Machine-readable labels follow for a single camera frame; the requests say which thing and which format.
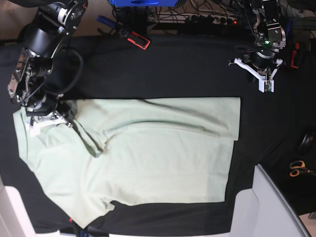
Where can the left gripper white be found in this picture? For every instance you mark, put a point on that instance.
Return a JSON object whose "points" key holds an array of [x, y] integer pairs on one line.
{"points": [[265, 76]]}

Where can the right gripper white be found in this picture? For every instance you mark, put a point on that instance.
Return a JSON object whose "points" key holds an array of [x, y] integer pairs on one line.
{"points": [[34, 124]]}

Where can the light green T-shirt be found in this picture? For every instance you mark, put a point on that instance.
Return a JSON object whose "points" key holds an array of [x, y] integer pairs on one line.
{"points": [[168, 150]]}

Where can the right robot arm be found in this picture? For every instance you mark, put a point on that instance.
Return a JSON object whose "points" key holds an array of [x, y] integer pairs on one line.
{"points": [[53, 25]]}

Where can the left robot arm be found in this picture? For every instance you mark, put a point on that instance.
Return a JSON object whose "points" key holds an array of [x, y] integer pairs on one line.
{"points": [[261, 60]]}

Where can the red clamp right side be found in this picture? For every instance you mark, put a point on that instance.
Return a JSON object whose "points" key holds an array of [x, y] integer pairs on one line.
{"points": [[296, 55]]}

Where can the black table cloth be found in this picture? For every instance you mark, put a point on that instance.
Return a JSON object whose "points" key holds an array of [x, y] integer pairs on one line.
{"points": [[271, 124]]}

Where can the black computer mouse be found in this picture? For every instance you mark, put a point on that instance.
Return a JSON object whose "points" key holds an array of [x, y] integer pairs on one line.
{"points": [[307, 142]]}

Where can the red clamp bottom edge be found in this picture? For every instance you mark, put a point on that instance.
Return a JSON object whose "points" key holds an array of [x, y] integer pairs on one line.
{"points": [[87, 232]]}

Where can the blue box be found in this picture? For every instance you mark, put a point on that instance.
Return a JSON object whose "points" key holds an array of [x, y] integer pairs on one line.
{"points": [[162, 3]]}

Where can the white bin left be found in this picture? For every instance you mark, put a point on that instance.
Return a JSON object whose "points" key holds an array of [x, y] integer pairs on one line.
{"points": [[14, 219]]}

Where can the orange handled scissors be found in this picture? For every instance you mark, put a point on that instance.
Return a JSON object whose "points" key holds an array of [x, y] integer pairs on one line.
{"points": [[299, 168]]}

